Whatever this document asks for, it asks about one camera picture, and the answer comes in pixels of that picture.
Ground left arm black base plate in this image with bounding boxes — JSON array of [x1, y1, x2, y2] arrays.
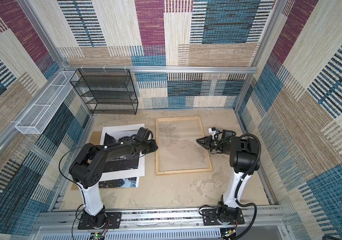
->
[[77, 212, 122, 230]]

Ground black wire mesh shelf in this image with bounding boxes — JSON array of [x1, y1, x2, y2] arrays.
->
[[70, 69, 139, 115]]

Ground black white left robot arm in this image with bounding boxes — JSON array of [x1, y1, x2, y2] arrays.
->
[[69, 138, 158, 229]]

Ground aluminium front rail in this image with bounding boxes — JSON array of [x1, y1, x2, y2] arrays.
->
[[33, 205, 288, 240]]

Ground light wooden picture frame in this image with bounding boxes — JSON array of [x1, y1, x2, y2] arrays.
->
[[155, 115, 213, 176]]

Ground white wire mesh basket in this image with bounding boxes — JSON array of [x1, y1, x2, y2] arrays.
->
[[15, 71, 75, 135]]

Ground black white landscape photo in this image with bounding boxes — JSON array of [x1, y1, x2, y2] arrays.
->
[[100, 124, 145, 182]]

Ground clear acrylic sheet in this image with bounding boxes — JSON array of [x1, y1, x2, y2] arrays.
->
[[159, 119, 209, 172]]

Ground colour landscape photo underneath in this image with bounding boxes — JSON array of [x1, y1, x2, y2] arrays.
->
[[99, 177, 140, 188]]

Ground brown hardboard backing panel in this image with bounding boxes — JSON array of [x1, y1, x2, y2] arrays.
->
[[69, 132, 105, 189]]

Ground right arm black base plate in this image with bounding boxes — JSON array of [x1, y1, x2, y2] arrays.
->
[[199, 208, 245, 226]]

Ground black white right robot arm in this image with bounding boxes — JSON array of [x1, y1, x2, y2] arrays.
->
[[196, 134, 261, 226]]

